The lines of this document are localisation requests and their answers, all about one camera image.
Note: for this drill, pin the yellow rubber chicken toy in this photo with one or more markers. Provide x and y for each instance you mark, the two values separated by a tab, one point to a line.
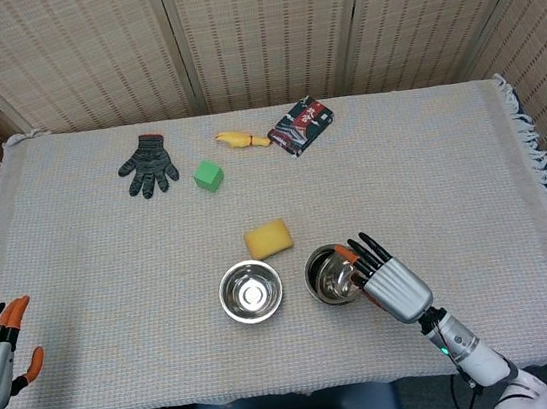
240	140

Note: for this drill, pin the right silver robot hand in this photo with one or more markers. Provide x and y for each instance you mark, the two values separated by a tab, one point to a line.
398	289

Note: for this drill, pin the dark printed snack packet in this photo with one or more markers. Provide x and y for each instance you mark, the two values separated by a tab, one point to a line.
301	127

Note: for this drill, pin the green cube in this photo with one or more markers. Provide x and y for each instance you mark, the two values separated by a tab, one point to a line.
208	175

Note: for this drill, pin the woven folding screen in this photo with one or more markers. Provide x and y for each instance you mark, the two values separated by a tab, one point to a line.
255	25

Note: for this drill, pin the stainless steel bowl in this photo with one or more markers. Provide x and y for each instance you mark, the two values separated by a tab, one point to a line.
336	282
251	293
312	270

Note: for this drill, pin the yellow sponge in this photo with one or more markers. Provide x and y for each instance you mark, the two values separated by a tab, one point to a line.
268	239

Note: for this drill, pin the dark grey knitted glove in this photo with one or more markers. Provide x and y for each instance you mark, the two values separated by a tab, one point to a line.
147	163

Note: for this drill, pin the beige woven tablecloth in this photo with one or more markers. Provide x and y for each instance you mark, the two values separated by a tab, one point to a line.
113	286

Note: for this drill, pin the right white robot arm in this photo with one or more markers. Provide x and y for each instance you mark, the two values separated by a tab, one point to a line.
466	345

